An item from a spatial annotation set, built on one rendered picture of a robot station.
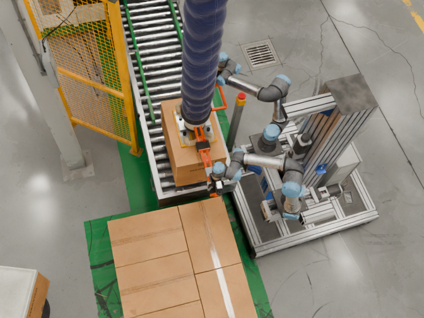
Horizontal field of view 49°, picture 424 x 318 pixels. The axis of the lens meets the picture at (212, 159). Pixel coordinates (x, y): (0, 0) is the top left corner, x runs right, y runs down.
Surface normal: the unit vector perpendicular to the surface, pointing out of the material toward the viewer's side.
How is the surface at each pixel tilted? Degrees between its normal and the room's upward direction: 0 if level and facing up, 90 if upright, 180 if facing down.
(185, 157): 0
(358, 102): 0
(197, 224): 0
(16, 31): 90
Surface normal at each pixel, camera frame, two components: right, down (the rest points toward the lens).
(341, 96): 0.08, -0.43
